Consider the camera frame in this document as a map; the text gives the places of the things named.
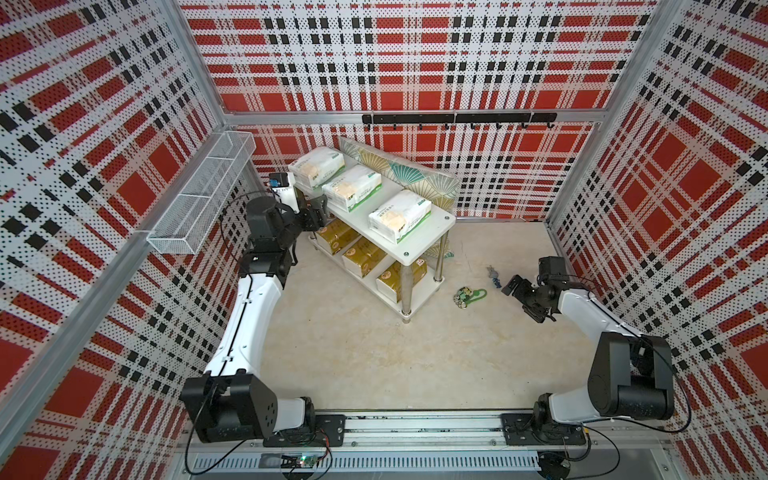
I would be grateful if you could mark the white two-tier shelf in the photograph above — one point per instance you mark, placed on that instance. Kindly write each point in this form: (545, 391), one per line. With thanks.
(413, 296)

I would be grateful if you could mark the white green tissue pack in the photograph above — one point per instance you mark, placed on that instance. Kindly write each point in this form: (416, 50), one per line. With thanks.
(352, 187)
(398, 216)
(317, 166)

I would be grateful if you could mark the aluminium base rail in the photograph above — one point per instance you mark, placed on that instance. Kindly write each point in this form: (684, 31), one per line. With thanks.
(441, 444)

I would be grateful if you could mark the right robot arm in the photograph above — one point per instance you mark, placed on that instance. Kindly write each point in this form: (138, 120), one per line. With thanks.
(631, 376)

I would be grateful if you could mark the green sloth figure keychain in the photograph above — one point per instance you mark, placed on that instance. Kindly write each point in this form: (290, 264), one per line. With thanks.
(466, 296)

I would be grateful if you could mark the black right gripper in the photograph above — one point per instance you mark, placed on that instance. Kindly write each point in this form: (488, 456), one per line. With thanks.
(524, 284)

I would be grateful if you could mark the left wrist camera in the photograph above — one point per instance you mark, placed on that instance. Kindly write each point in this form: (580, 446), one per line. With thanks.
(282, 184)

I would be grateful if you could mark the gold tissue pack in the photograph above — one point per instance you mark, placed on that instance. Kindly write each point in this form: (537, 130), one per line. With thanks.
(362, 257)
(389, 283)
(336, 236)

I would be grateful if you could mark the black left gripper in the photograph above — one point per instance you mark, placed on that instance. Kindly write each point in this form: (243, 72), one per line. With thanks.
(312, 216)

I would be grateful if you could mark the black wall hook rail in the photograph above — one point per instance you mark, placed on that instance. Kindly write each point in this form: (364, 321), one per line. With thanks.
(521, 118)

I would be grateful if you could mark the fan pattern cushion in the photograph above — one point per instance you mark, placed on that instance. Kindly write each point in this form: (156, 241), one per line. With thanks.
(399, 174)

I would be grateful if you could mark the grey rabbit figure keychain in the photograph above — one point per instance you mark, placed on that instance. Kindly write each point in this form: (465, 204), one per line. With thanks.
(494, 277)

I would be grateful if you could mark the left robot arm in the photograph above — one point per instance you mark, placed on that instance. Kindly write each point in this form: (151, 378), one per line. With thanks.
(229, 401)

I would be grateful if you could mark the white wire mesh basket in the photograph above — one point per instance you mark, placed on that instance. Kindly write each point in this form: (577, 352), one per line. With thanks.
(183, 227)

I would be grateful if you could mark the green circuit board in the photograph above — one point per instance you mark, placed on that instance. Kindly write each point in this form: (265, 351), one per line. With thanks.
(301, 461)

